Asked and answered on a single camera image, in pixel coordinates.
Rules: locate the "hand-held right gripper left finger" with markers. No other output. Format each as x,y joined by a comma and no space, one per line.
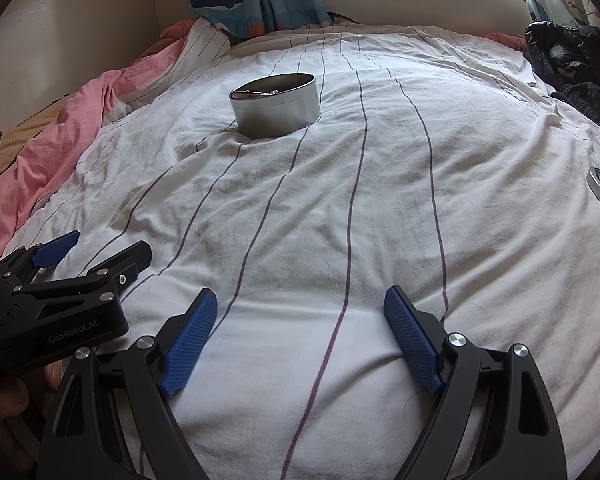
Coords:
190,342

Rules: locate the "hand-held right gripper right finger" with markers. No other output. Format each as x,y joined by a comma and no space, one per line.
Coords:
412,342

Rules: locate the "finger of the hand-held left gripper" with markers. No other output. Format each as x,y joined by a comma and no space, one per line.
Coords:
120,262
55,250

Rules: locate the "round metal tin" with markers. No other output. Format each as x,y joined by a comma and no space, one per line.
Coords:
275,115

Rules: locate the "person's left hand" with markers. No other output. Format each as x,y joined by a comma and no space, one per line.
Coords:
5,400

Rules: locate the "tan bed sheet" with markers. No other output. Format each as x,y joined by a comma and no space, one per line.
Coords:
25,135

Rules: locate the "pink blanket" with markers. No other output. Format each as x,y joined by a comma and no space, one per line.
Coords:
80,120

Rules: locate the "white striped duvet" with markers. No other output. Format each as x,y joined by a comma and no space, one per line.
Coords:
305,210

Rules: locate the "dark knitted cloth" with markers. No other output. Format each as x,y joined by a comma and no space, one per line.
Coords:
590,102

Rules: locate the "black shiny jacket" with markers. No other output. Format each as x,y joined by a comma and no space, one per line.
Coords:
560,50

